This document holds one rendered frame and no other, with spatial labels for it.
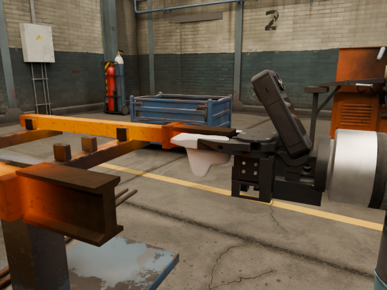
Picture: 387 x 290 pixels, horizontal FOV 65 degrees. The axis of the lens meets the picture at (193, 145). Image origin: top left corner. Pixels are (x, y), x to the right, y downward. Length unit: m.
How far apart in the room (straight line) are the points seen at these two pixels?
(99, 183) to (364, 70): 3.07
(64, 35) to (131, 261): 7.53
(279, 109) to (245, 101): 7.46
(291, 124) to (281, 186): 0.08
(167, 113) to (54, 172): 3.62
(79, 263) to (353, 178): 0.50
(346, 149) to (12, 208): 0.33
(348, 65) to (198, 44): 5.72
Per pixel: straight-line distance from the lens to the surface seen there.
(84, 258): 0.67
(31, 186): 0.28
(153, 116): 3.97
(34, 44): 7.36
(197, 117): 3.67
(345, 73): 3.22
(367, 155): 0.38
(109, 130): 0.52
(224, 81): 8.04
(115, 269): 0.62
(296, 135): 0.39
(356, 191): 0.38
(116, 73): 7.43
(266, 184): 0.40
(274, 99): 0.39
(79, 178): 0.23
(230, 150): 0.38
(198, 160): 0.42
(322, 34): 7.38
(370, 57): 3.21
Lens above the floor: 1.06
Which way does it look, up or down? 14 degrees down
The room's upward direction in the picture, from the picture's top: straight up
